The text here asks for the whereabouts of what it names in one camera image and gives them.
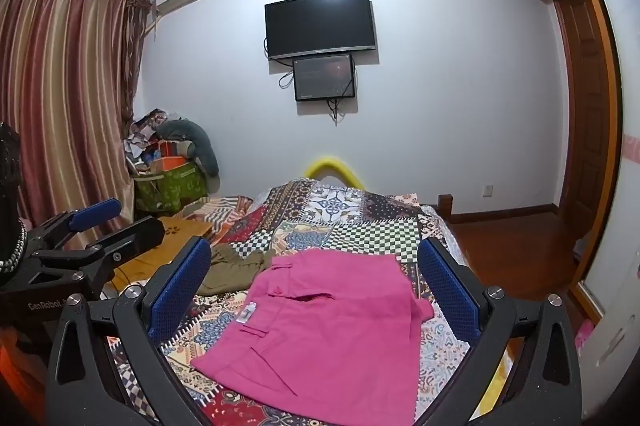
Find pink pants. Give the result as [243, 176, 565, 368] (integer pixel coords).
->
[191, 249, 434, 425]

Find white suitcase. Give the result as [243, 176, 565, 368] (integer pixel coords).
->
[579, 252, 640, 418]

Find yellow wooden side table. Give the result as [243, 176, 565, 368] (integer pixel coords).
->
[105, 217, 213, 295]

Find green storage box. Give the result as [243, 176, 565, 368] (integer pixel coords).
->
[134, 162, 207, 213]

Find olive green pants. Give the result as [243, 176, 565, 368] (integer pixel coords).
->
[196, 244, 276, 296]

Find grey plush toy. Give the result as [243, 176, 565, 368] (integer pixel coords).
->
[155, 119, 219, 178]

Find striped red curtain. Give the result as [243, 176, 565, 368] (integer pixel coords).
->
[1, 0, 148, 249]

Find patchwork patterned bedspread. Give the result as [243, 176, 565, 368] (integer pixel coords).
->
[106, 177, 507, 426]

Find yellow pillow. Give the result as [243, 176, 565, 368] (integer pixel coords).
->
[303, 155, 364, 190]

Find brown wooden door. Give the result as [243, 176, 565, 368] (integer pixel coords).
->
[553, 0, 622, 282]

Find white wall socket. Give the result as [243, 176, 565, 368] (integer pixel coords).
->
[483, 185, 494, 198]

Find wooden bed post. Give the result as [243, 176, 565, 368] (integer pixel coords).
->
[436, 194, 454, 221]

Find small wall monitor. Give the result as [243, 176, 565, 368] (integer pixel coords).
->
[293, 54, 356, 102]

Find large wall television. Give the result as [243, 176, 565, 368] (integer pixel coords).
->
[265, 0, 376, 60]

